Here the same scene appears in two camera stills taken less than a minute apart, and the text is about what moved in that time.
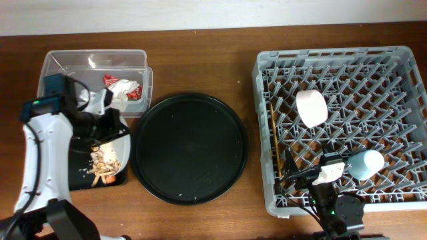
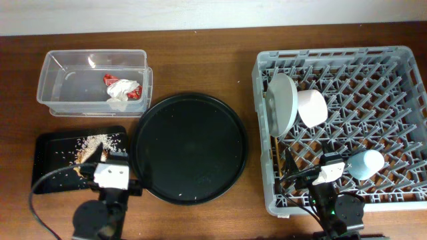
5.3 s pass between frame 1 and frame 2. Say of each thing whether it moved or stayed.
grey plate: moved
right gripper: stayed
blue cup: stayed
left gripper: moved
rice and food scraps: moved
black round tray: stayed
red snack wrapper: stayed
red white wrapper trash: stayed
